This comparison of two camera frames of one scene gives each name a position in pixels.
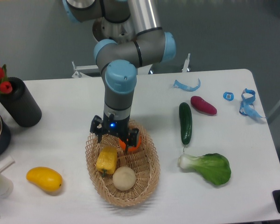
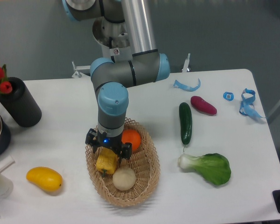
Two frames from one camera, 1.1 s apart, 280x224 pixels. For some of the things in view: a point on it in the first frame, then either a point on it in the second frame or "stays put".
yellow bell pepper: (107, 160) stays put
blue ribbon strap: (247, 108) stays put
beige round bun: (124, 178) stays put
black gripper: (121, 128) to (99, 140)
